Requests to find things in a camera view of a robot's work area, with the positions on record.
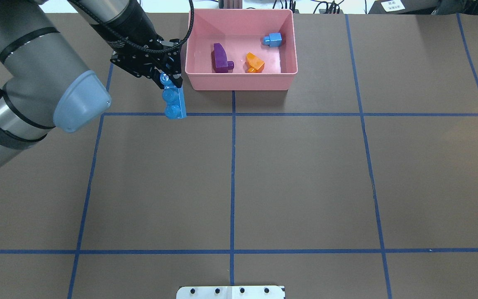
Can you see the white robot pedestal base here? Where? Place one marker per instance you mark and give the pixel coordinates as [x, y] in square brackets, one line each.
[232, 292]

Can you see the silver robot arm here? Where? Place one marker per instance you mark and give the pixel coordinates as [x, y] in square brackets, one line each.
[52, 87]

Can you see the small blue block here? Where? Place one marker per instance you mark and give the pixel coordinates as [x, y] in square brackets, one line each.
[273, 40]

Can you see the orange block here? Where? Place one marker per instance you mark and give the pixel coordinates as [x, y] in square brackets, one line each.
[254, 63]

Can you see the long blue studded block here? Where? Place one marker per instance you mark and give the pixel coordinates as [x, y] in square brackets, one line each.
[174, 99]

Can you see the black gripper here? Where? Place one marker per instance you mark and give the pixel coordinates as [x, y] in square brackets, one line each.
[132, 28]

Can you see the pink plastic box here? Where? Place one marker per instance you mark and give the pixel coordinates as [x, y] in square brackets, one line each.
[241, 31]

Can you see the purple block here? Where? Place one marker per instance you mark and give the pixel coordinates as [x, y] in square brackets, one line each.
[220, 61]

